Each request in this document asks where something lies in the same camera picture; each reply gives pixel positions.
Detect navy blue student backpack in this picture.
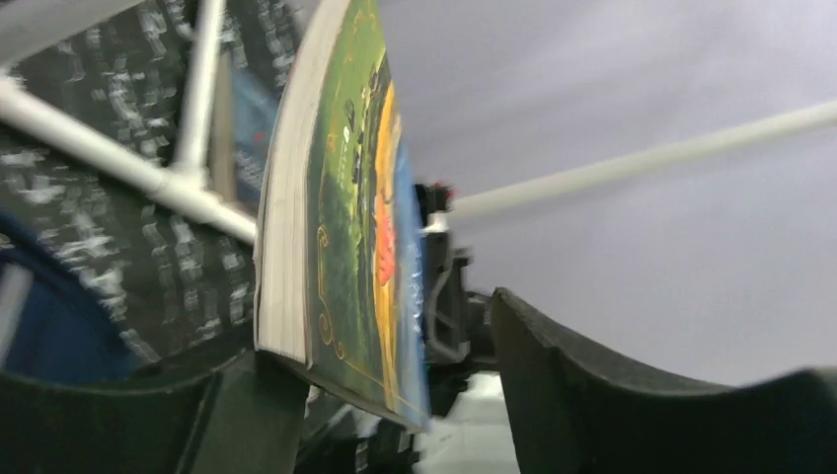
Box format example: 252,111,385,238
1,211,139,385

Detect Animal Farm paperback book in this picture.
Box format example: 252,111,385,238
254,1,429,432

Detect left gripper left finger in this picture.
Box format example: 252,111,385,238
1,353,309,473

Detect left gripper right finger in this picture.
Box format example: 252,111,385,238
490,288,836,473

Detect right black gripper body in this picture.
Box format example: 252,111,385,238
415,184,496,417

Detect white PVC pipe frame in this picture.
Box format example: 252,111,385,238
1,1,836,243

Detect Nineteen Eighty-Four blue book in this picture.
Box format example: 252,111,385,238
207,52,278,214

